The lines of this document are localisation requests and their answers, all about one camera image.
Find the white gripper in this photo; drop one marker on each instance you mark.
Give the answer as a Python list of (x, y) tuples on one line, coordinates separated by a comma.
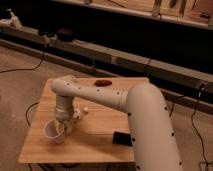
[(64, 111)]

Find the white ceramic cup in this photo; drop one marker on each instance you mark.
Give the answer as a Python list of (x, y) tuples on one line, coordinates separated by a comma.
[(52, 134)]

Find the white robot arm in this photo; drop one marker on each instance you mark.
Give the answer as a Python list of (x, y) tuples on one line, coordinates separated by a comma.
[(152, 134)]

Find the white tube with cap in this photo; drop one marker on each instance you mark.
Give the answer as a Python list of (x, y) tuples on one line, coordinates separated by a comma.
[(79, 112)]

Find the wooden table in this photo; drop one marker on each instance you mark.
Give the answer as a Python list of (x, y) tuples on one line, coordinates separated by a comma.
[(89, 142)]

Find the dark red oval object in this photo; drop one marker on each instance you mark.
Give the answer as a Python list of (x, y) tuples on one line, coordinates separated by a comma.
[(102, 83)]

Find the black rectangular block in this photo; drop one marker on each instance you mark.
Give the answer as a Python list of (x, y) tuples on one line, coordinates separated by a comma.
[(122, 138)]

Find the dark object on ledge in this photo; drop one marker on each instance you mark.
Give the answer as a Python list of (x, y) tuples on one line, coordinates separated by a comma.
[(66, 35)]

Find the white object on ledge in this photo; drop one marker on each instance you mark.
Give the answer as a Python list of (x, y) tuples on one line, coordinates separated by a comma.
[(13, 21)]

